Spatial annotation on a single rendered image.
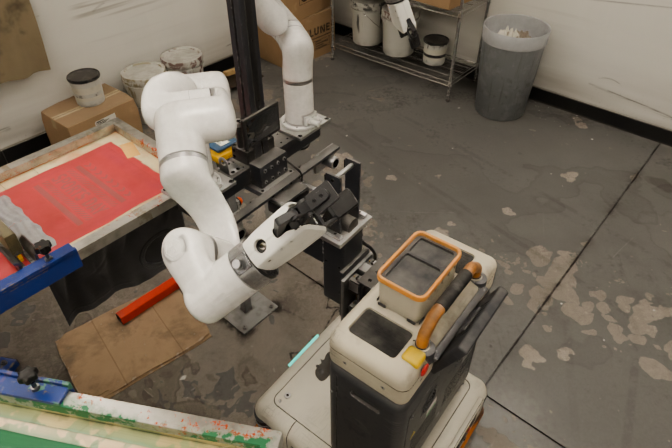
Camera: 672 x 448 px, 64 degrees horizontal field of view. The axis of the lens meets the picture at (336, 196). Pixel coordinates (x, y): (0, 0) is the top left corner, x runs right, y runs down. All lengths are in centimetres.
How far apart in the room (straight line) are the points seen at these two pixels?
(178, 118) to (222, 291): 33
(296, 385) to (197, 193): 127
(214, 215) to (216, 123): 16
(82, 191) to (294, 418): 106
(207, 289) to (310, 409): 128
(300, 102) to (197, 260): 97
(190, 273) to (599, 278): 254
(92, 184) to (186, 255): 118
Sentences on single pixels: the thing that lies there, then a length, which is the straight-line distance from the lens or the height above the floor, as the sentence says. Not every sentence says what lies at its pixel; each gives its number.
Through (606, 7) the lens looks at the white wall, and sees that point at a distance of 421.
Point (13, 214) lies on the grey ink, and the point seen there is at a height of 96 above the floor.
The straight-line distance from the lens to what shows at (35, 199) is 201.
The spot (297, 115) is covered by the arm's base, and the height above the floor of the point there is 119.
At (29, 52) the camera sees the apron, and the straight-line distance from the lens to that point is 395.
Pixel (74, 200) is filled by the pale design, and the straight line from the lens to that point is 195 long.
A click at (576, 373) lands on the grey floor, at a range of 267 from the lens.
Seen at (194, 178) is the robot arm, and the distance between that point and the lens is 93.
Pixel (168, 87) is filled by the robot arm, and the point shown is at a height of 156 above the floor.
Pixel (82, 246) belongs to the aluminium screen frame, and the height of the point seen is 99.
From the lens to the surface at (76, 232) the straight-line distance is 182.
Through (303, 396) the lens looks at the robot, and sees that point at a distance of 208.
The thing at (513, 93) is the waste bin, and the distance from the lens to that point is 410.
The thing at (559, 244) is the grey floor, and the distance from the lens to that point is 322.
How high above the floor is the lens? 206
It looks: 39 degrees down
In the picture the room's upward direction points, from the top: straight up
